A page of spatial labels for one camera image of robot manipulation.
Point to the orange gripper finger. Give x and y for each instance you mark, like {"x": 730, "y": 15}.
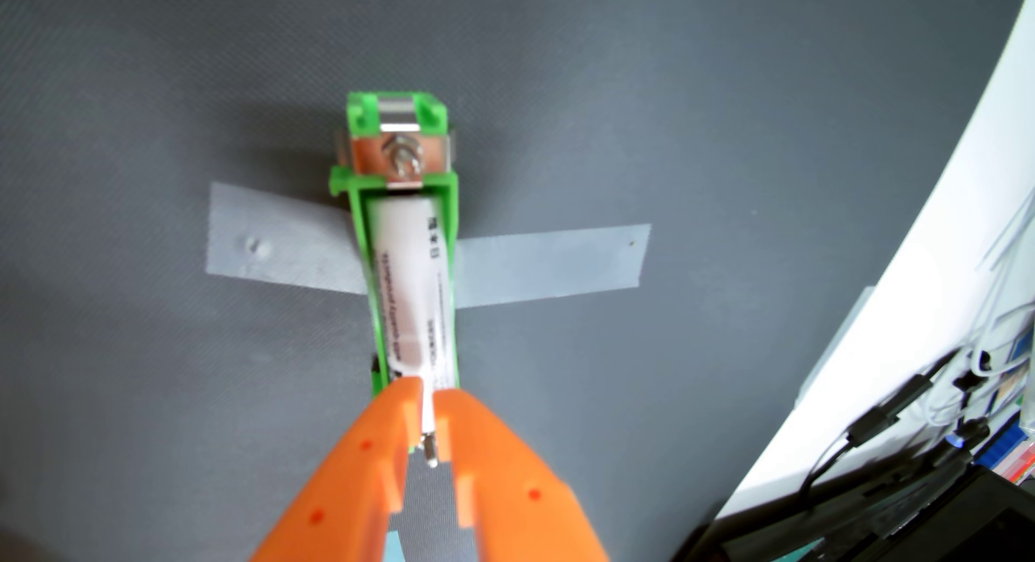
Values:
{"x": 517, "y": 497}
{"x": 348, "y": 489}

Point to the white cylindrical battery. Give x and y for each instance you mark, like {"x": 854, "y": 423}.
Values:
{"x": 408, "y": 287}

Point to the green battery holder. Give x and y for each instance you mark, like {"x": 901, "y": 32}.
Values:
{"x": 360, "y": 113}

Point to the dark grey table mat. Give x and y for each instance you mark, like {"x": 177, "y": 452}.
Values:
{"x": 121, "y": 384}

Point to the black Dell laptop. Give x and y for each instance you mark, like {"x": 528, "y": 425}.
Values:
{"x": 930, "y": 530}

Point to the blue orange small box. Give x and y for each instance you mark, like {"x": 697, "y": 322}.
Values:
{"x": 1007, "y": 449}

